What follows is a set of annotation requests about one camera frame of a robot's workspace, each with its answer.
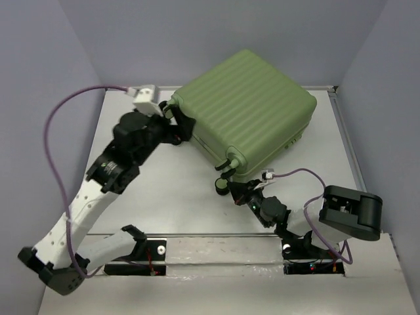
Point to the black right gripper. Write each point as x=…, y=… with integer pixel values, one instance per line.
x=241, y=191

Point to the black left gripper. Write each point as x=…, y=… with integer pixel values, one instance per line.
x=185, y=128

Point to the green hard-shell suitcase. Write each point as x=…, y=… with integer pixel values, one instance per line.
x=247, y=112

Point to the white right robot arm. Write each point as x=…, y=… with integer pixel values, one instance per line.
x=337, y=215

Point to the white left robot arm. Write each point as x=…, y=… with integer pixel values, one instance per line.
x=59, y=259

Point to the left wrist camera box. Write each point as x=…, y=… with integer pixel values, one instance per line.
x=146, y=100

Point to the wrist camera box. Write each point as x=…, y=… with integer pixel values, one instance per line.
x=146, y=100
x=267, y=178

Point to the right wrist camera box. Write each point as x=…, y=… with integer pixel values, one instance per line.
x=267, y=178

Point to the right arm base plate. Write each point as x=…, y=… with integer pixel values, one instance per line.
x=299, y=260

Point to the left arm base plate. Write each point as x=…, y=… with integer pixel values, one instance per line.
x=149, y=261

